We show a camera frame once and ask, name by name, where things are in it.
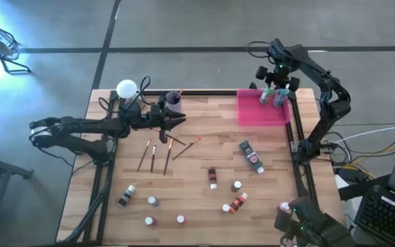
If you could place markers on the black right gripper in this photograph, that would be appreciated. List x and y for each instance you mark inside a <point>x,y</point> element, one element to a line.
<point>279,73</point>

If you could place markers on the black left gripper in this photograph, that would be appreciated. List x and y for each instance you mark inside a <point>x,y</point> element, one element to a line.
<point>156,116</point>

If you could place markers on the orange bristle brush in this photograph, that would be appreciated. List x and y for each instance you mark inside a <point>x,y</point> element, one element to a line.
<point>177,140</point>

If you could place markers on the large teal paint bottle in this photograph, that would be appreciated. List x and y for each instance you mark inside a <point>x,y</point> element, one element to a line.
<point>279,99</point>

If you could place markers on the black brush gold ferrule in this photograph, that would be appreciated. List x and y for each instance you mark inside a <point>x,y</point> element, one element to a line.
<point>179,92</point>
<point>168,157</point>

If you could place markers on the black brush silver ferrule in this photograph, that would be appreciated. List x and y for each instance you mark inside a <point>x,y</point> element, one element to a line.
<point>153,158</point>

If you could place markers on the large black paint bottle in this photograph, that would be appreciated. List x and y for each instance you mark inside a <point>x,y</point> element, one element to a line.
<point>251,156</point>

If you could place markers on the black white paint bottle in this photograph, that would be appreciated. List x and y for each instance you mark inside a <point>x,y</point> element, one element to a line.
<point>126,196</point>

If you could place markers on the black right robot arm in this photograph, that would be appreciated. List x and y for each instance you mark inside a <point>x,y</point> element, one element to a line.
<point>331,99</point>

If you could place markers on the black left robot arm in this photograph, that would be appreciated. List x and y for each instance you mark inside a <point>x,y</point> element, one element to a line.
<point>81,125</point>

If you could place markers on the rust brown striped paint bottle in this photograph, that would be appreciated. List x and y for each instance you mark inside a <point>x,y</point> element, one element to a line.
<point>212,176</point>

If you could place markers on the purple paint bottle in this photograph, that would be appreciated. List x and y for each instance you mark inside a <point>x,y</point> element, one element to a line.
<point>153,201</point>

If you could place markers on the dark brown paint bottle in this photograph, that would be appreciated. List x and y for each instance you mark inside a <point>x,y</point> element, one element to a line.
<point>236,186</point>

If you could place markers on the red-orange striped paint bottle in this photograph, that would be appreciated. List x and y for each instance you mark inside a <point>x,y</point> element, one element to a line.
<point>180,219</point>

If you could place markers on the yellow striped paint bottle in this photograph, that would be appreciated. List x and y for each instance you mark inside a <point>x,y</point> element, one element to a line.
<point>225,208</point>

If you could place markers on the magenta paint bottle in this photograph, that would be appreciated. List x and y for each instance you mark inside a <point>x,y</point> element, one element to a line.
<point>149,221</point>

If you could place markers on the bright orange striped paint bottle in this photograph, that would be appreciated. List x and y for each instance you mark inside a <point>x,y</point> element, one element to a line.
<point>238,203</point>

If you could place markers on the plain pink paint bottle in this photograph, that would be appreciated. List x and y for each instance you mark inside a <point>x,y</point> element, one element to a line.
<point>282,206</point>

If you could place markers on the lavender plastic cup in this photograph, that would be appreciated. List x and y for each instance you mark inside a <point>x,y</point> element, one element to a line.
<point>174,105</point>

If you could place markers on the orange fan brush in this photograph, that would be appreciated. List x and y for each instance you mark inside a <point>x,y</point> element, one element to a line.
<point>187,148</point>

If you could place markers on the pink plastic bin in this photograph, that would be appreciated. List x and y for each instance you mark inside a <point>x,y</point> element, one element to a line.
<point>252,113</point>

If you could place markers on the white dome lamp brass base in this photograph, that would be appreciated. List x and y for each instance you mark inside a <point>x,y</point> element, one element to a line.
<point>127,88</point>

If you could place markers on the black power strip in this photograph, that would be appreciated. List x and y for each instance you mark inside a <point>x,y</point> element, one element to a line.
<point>352,175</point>

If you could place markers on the person's hand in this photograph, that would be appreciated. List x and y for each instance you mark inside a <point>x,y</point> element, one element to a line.
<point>288,243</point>

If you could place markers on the black keyboard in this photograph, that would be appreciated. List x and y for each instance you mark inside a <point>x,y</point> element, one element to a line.
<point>386,219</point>

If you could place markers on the black rounded bracket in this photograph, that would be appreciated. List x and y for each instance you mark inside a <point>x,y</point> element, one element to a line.
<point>252,85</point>

